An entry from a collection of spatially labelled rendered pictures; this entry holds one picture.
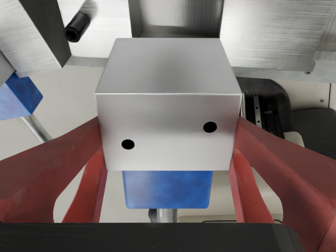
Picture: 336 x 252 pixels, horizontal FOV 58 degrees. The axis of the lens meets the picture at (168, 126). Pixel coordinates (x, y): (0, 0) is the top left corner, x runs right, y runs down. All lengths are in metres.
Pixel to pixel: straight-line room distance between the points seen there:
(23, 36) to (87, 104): 1.27
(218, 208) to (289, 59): 0.33
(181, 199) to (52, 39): 0.18
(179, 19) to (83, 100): 1.32
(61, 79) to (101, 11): 1.30
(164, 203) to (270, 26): 0.11
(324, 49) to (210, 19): 0.07
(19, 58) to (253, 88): 0.80
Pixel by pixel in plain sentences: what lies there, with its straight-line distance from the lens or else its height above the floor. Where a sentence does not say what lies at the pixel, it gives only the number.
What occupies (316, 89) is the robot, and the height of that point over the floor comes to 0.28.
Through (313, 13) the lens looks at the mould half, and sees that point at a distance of 0.19.
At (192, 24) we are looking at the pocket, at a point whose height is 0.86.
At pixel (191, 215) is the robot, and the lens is 0.51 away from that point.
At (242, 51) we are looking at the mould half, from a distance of 0.19.
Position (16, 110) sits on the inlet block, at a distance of 0.31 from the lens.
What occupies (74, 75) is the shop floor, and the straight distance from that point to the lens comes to 1.44.
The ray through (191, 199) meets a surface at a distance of 0.16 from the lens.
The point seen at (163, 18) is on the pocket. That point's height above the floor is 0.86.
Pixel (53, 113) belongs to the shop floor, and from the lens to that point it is 1.66.
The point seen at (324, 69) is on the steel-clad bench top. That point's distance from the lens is 0.32.
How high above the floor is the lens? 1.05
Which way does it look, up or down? 45 degrees down
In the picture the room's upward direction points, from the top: 169 degrees counter-clockwise
